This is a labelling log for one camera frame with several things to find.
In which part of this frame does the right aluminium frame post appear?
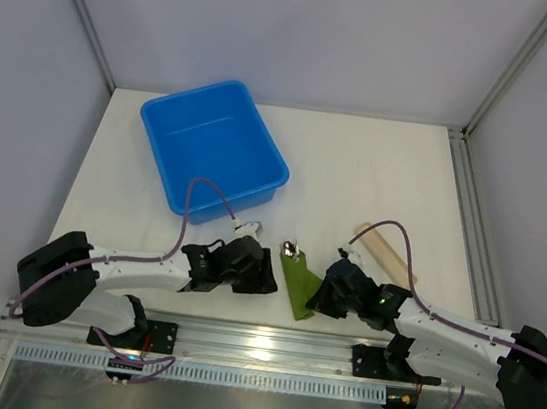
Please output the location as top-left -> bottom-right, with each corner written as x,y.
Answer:
462,11 -> 547,138

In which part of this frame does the aluminium frame post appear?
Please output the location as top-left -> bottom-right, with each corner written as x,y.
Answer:
70,0 -> 117,93
462,11 -> 547,138

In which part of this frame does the aluminium front rail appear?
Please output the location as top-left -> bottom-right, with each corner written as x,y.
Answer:
0,290 -> 542,409

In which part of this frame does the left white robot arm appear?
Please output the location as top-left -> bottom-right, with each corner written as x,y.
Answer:
9,231 -> 278,344

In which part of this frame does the left aluminium frame post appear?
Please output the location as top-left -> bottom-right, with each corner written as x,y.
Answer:
70,0 -> 117,93

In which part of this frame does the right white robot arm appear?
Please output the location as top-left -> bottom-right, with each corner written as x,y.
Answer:
306,258 -> 547,409

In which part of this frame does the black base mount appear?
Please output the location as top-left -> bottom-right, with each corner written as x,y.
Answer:
105,319 -> 179,355
351,344 -> 442,387

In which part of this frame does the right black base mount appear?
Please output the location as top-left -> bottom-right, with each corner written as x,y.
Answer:
351,344 -> 442,387

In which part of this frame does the right aluminium side rail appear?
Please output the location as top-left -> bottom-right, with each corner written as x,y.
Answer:
447,127 -> 504,328

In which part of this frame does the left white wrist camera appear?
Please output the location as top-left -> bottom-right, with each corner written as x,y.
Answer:
232,218 -> 263,241

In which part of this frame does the silver spoon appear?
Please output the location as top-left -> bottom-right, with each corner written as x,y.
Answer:
280,240 -> 300,262

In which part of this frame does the blue plastic bin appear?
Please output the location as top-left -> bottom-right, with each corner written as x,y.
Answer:
140,80 -> 290,225

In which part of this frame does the green paper napkin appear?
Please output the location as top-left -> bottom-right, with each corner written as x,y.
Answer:
280,252 -> 322,322

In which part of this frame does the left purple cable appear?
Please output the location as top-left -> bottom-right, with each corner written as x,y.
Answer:
2,154 -> 245,395

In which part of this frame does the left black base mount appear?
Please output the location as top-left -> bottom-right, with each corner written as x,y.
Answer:
105,319 -> 179,355

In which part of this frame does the beige cutlery tray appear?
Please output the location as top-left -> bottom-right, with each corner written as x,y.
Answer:
354,223 -> 409,288

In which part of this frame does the white slotted cable duct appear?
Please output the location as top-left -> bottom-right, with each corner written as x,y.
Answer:
13,341 -> 387,405

